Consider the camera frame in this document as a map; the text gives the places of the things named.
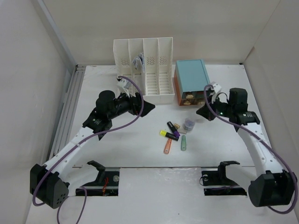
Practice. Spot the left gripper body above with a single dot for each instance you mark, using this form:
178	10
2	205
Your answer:
135	109

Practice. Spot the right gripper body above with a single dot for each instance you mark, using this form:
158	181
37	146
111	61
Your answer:
221	108

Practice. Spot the drawer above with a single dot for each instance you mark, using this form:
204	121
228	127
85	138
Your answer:
200	95

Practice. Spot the white Canon manual booklet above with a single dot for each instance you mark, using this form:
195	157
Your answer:
139	62

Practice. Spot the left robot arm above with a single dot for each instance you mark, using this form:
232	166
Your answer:
55	180

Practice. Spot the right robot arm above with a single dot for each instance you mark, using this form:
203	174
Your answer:
275	184

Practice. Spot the white eraser stick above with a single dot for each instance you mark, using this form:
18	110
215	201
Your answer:
182	131

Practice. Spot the yellow capped black highlighter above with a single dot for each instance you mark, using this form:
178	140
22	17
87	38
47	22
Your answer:
168	135

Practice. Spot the beige eraser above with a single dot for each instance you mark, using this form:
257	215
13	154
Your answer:
177	126

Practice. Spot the teal drawer box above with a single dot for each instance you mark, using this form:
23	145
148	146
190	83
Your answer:
190	76

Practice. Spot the green highlighter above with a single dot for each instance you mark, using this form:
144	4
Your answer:
183	143

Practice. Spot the purple capped black highlighter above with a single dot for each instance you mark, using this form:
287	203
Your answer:
173	129

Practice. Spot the white file organizer rack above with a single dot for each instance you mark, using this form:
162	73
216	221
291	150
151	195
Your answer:
156	82

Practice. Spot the orange highlighter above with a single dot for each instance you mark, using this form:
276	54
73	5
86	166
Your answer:
167	147

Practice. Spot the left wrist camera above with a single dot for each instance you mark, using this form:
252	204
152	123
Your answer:
124	86

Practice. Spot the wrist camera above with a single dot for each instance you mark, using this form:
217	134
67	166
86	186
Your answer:
215	89
124	86

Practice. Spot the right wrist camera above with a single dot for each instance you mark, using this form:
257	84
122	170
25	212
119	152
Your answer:
215	89

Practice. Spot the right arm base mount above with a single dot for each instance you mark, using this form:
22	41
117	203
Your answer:
216	183

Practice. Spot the aluminium rail frame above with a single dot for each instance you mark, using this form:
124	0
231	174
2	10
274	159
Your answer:
62	132

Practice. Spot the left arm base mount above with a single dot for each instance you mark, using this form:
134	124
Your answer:
106	182

